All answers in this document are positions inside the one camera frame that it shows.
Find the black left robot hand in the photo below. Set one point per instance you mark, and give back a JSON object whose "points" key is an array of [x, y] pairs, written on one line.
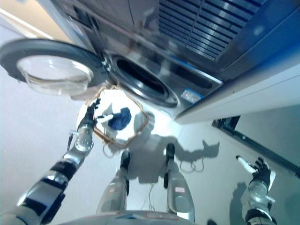
{"points": [[90, 115]]}

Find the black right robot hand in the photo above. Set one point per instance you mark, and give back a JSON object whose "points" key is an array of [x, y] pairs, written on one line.
{"points": [[260, 167]]}

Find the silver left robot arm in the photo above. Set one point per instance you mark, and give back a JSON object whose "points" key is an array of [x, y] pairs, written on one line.
{"points": [[58, 173]]}

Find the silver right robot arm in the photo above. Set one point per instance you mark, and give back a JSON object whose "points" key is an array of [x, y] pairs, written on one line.
{"points": [[256, 201]]}

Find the wicker laundry basket white liner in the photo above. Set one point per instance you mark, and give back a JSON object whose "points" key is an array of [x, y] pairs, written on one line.
{"points": [[117, 117]]}

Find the silver front-load washing machine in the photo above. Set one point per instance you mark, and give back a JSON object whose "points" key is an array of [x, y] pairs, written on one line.
{"points": [[150, 42]]}

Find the dark blue garment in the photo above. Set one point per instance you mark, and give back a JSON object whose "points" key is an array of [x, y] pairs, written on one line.
{"points": [[120, 119]]}

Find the round glass washer door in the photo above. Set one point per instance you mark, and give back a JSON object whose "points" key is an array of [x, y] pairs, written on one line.
{"points": [[50, 66]]}

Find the white cabinet panel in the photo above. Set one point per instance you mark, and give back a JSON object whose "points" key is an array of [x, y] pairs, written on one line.
{"points": [[241, 96]]}

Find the silver left robot leg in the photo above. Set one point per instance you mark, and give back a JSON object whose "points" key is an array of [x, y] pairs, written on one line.
{"points": [[116, 185]]}

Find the silver robot leg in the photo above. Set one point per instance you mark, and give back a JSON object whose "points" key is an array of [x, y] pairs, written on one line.
{"points": [[116, 185], [177, 185]]}

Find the silver right robot leg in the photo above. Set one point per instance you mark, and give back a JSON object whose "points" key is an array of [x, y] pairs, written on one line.
{"points": [[177, 185]]}

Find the blue white sticker label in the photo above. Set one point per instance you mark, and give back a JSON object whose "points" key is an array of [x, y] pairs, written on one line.
{"points": [[191, 95]]}

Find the silver robot torso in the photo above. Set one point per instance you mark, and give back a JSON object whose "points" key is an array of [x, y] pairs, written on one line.
{"points": [[131, 218]]}

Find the black floor rail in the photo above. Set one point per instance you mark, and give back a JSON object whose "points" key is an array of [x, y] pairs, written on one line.
{"points": [[257, 143]]}

